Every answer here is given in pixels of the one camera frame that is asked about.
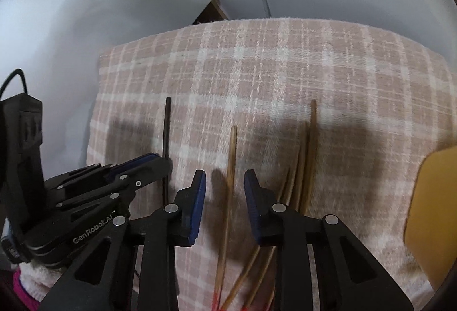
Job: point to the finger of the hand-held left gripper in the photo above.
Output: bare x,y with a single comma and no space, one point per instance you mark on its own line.
150,173
139,159

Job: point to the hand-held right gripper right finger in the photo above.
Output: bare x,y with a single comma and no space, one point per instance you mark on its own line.
251,211

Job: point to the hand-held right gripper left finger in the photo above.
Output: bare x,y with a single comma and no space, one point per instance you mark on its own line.
198,207

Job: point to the black chopstick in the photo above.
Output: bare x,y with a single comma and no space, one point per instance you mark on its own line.
166,129

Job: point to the yellow plastic container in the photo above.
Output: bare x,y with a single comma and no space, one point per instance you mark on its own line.
435,211

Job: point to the person's left forearm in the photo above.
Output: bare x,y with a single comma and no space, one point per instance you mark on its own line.
35,279

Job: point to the pink plaid cloth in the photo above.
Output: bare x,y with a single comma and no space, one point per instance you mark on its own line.
271,82

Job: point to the brown wooden shelf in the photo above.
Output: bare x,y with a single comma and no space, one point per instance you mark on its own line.
210,13

